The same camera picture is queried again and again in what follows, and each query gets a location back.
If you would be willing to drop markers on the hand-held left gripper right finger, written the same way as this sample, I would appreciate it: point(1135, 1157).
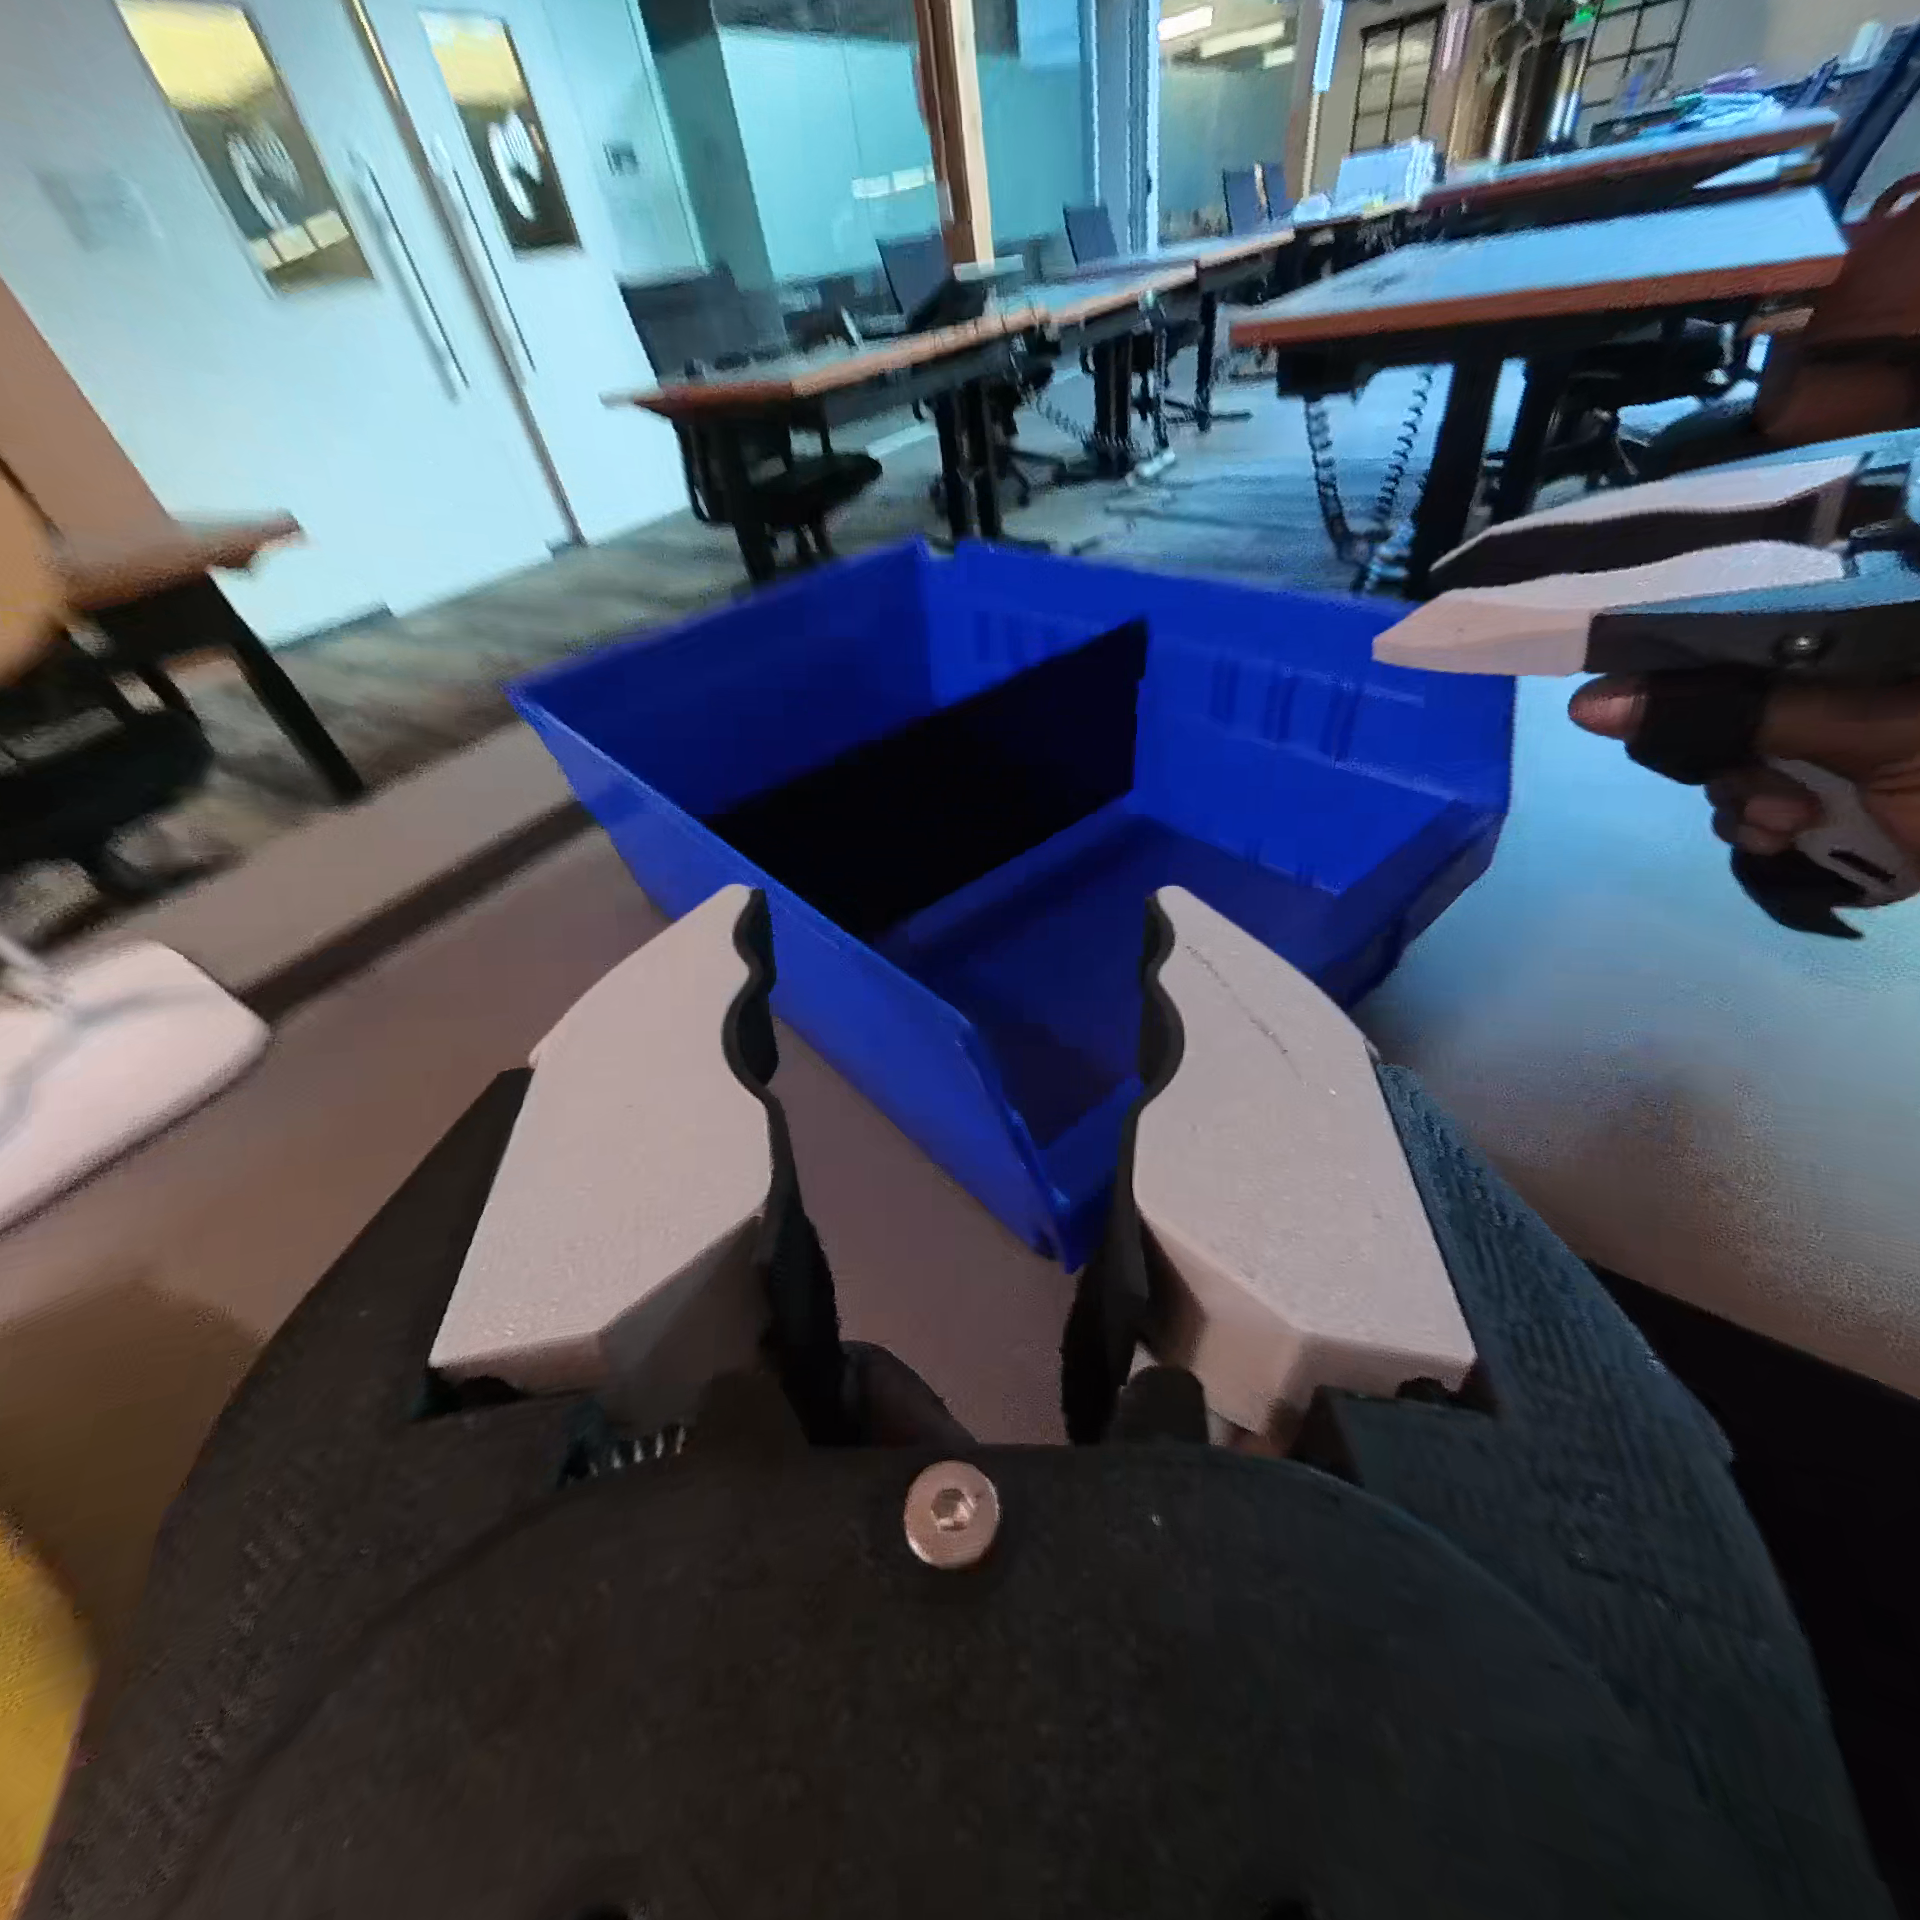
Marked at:
point(1291, 1201)

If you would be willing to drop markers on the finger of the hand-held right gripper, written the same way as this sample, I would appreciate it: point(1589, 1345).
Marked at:
point(1650, 519)
point(1514, 622)

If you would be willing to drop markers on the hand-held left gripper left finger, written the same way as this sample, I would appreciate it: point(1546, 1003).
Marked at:
point(631, 1185)

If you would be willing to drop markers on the blue plastic bin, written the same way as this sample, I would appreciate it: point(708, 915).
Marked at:
point(1320, 751)

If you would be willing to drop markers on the yellow plastic bin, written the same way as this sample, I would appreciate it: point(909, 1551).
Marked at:
point(39, 1695)

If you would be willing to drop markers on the person's right forearm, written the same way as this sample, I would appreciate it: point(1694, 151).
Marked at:
point(1853, 331)

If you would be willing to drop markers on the grey desk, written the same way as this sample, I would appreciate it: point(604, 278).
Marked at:
point(1650, 1051)

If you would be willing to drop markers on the wooden office table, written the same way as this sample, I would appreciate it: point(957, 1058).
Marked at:
point(840, 368)
point(1545, 278)

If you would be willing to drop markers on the dark bin divider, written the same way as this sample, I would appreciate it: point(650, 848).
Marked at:
point(960, 780)

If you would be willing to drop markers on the white board stand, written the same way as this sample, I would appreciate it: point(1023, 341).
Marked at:
point(105, 1051)

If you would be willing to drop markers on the black office chair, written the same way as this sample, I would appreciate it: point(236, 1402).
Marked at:
point(90, 780)
point(781, 451)
point(930, 278)

